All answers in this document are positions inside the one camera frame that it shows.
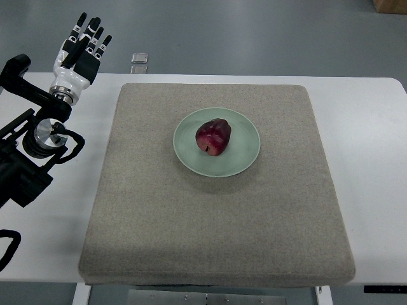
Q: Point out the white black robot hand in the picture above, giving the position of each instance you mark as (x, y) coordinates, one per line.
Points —
(78, 61)

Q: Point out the red apple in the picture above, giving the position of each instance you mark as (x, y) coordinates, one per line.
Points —
(213, 136)

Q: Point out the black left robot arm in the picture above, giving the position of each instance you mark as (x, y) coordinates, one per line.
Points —
(35, 141)

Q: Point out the lower floor outlet plate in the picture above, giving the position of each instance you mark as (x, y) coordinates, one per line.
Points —
(139, 69)

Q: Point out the light green plate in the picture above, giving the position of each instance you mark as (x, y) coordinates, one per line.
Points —
(241, 153)

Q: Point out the beige fabric cushion mat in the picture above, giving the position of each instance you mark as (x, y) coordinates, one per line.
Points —
(155, 222)

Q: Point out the cardboard box corner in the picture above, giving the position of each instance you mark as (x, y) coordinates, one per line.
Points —
(391, 6)

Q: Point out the black table control panel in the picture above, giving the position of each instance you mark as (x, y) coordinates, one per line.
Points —
(384, 289)

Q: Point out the white table leg frame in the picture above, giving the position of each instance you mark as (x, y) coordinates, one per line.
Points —
(81, 294)

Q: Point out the metal bracket under table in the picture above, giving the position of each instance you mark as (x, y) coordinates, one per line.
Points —
(169, 297)

